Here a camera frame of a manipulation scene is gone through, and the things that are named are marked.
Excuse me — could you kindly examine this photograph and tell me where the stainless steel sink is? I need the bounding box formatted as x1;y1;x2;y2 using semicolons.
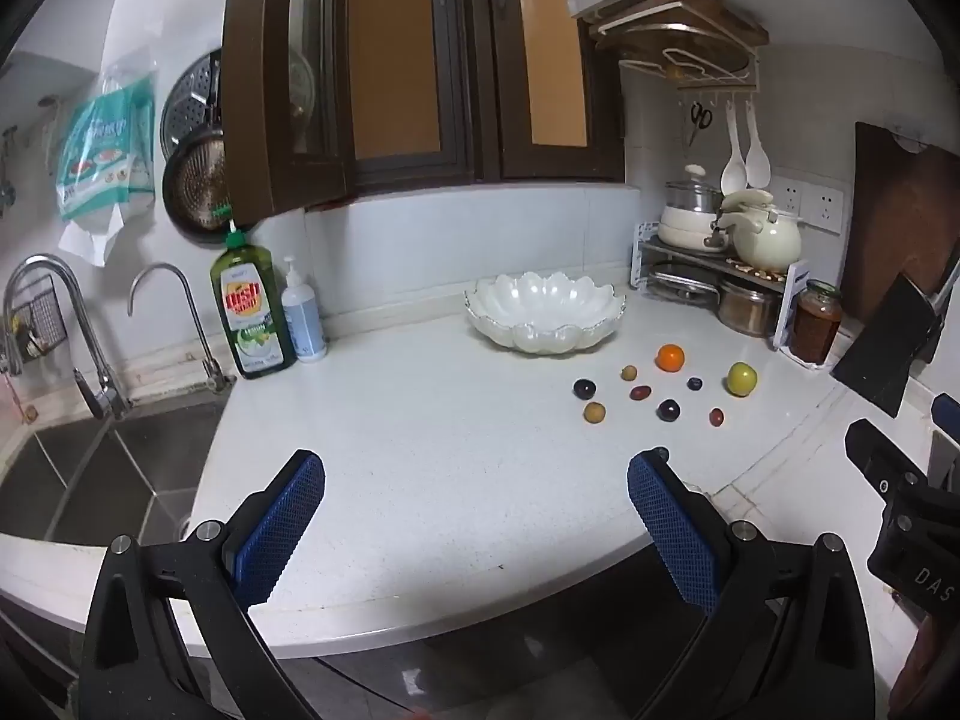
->
0;390;226;550

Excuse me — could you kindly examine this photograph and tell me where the round metal steamer tray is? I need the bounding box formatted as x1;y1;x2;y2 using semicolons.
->
160;49;226;158

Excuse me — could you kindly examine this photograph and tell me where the green dish soap bottle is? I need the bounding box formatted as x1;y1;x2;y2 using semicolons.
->
210;221;299;380

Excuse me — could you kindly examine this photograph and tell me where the stainless steel pot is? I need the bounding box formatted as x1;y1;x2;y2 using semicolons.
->
716;277;785;336

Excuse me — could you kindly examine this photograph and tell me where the cream pot with glass lid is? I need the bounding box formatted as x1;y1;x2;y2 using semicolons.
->
658;165;732;252

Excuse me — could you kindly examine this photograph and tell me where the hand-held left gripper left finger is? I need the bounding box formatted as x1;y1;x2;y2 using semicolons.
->
79;450;327;720

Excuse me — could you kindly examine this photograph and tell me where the hanging frying pan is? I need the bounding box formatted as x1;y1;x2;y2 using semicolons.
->
163;127;230;245

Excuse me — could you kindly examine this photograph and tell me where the wire sink basket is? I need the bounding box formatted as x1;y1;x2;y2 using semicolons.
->
0;274;61;361

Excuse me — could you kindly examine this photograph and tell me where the white wall socket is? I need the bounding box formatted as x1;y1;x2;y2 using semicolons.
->
765;176;845;233

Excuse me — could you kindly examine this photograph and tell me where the white pump soap bottle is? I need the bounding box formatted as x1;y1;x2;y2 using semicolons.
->
280;255;329;363

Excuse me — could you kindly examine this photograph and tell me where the black cleaver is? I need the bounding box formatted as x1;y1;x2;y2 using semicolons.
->
830;244;960;419

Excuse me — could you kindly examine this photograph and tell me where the brown window frame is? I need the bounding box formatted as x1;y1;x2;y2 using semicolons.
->
322;0;627;200

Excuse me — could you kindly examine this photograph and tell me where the white spoon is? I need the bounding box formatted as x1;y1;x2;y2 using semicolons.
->
721;101;749;196
745;101;773;188

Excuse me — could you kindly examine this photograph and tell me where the tall chrome faucet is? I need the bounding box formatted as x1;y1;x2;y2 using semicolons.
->
2;255;132;421

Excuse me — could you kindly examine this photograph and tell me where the cream kettle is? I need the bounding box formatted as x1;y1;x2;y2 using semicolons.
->
718;191;803;271

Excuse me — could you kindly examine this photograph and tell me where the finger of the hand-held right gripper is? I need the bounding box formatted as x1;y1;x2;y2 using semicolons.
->
845;420;931;500
930;394;960;488

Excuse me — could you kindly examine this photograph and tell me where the open brown window sash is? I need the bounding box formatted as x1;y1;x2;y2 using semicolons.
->
221;0;357;217

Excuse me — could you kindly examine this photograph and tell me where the thin chrome faucet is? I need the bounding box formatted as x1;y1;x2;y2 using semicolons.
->
127;262;230;395

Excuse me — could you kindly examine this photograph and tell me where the large brown cutting board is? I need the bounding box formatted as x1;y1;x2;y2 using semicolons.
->
844;122;960;323

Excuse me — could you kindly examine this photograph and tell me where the white cutting board rack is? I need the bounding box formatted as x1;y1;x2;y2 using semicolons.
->
589;0;766;110

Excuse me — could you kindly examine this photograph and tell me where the white kitchen shelf rack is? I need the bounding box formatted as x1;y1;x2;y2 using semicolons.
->
630;221;811;353

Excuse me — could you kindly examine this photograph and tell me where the glass jar with green lid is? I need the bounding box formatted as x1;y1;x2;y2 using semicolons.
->
789;280;843;363

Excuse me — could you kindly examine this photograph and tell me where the wooden cutting board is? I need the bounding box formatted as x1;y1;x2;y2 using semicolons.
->
589;0;771;53

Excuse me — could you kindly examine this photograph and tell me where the white scalloped bowl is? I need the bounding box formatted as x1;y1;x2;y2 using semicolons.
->
463;274;627;353

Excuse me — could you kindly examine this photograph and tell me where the teal plastic bag pack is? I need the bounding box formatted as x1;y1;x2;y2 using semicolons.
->
56;64;158;267

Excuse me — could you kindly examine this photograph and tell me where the stainless steel pan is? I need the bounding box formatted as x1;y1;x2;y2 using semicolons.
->
646;262;722;310

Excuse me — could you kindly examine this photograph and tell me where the person's right hand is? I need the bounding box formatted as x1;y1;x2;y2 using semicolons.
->
889;606;960;720

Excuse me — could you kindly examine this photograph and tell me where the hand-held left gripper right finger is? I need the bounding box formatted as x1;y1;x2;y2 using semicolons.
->
628;448;875;720

